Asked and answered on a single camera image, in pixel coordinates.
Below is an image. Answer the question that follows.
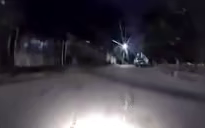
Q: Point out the street lamp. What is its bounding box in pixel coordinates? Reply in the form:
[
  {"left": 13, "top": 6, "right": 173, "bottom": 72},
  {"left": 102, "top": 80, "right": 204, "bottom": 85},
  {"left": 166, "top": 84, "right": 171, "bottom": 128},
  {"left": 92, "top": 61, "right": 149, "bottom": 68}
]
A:
[{"left": 111, "top": 39, "right": 130, "bottom": 64}]

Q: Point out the grey asphalt road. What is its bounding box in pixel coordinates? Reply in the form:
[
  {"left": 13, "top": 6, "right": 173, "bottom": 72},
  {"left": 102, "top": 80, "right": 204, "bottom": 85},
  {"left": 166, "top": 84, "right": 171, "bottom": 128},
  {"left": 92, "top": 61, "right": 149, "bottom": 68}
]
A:
[{"left": 0, "top": 63, "right": 205, "bottom": 128}]

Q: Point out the vehicle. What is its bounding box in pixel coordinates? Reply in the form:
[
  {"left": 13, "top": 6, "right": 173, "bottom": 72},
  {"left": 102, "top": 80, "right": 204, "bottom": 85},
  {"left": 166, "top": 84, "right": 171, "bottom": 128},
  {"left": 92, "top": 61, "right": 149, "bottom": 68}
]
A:
[{"left": 133, "top": 52, "right": 150, "bottom": 68}]

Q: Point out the building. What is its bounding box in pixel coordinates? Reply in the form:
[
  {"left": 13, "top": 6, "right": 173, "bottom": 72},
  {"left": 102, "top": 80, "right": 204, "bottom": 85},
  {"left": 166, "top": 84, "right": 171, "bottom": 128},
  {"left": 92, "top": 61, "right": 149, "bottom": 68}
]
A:
[{"left": 9, "top": 32, "right": 106, "bottom": 68}]

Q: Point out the row of trees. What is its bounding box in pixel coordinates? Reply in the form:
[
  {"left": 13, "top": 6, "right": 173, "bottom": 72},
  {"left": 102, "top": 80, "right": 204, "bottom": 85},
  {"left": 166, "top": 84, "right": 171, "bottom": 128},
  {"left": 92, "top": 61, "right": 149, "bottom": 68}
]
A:
[{"left": 141, "top": 13, "right": 205, "bottom": 66}]

